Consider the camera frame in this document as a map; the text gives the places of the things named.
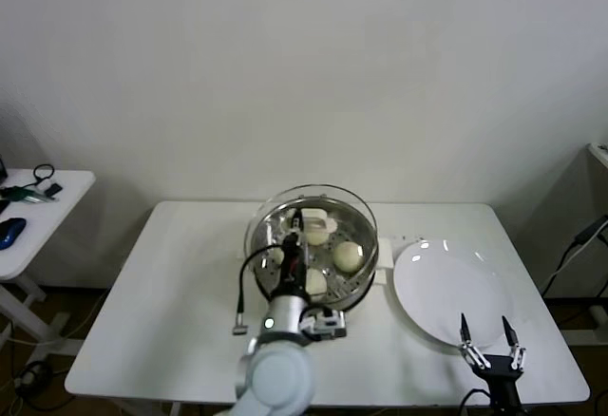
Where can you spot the perforated steel steamer basket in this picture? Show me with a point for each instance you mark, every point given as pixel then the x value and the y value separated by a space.
pixel 349 299

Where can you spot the white round plate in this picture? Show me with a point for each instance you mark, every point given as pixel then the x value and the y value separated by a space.
pixel 451 292

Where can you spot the white shelf edge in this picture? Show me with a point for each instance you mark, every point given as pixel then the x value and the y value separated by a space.
pixel 599 155

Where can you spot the white stand base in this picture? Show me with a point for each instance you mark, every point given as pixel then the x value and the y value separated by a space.
pixel 584 337

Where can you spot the white side table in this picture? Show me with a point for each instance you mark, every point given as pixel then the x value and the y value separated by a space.
pixel 62 212

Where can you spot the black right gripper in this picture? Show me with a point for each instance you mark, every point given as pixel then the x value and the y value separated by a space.
pixel 499 374

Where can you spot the small black device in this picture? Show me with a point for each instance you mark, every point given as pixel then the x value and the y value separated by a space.
pixel 54 189

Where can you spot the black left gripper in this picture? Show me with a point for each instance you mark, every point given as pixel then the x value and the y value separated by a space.
pixel 292 269

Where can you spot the white steamed baozi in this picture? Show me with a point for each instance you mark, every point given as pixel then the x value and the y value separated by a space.
pixel 349 257
pixel 275 258
pixel 317 239
pixel 317 284

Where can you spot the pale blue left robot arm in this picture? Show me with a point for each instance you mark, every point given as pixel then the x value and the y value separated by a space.
pixel 280 378

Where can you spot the blue computer mouse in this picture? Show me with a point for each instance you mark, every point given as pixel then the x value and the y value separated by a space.
pixel 12 232

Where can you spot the white electric cooker pot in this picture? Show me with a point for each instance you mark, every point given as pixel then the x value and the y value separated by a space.
pixel 385 254

